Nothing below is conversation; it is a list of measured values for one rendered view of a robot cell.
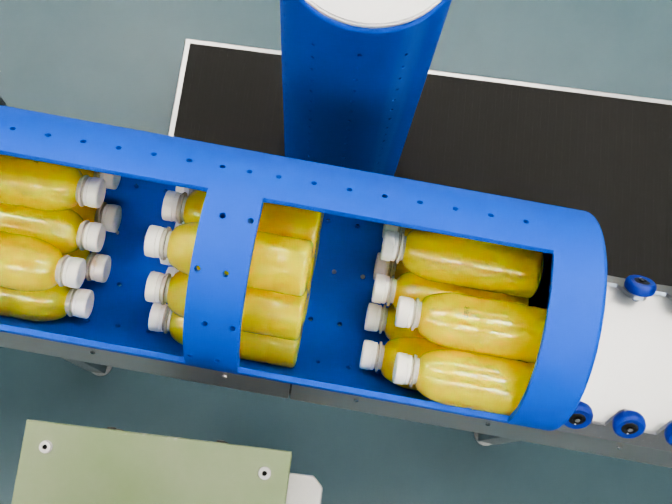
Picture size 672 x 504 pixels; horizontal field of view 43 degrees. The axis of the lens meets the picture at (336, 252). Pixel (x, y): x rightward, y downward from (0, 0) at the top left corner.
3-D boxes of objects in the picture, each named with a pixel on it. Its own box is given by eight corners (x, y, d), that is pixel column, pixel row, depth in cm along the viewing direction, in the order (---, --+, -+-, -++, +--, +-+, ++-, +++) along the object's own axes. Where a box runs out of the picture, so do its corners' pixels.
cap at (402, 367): (409, 379, 103) (394, 377, 103) (404, 389, 106) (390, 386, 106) (412, 350, 105) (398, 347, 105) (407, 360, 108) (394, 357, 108)
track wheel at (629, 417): (652, 422, 117) (649, 411, 118) (620, 416, 117) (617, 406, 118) (640, 443, 119) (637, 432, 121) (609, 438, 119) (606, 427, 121)
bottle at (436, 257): (537, 303, 105) (390, 276, 105) (526, 295, 112) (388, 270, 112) (549, 247, 104) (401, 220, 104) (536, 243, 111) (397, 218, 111)
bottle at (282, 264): (317, 234, 105) (170, 208, 106) (312, 249, 99) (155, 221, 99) (307, 288, 107) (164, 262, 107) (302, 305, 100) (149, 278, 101)
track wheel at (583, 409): (598, 412, 117) (596, 402, 118) (566, 407, 117) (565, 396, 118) (588, 434, 119) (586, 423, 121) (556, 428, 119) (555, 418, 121)
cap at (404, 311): (406, 333, 106) (392, 330, 106) (410, 304, 108) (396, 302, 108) (411, 322, 103) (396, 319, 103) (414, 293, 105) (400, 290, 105)
